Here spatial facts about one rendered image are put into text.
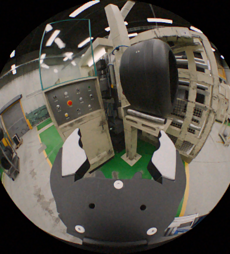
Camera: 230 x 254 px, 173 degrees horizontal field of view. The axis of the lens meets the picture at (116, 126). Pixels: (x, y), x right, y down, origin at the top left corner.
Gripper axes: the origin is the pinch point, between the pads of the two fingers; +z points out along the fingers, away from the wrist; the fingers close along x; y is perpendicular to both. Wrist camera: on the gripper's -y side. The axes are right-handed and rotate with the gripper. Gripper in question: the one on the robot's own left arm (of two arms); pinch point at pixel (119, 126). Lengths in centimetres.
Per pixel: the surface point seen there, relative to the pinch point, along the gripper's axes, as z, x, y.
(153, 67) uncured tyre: 21.7, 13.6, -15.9
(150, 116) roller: 35.1, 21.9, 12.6
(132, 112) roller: 48, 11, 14
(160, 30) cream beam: 54, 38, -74
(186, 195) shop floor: -20, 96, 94
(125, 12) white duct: 85, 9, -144
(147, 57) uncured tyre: 23.3, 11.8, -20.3
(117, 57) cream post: 66, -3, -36
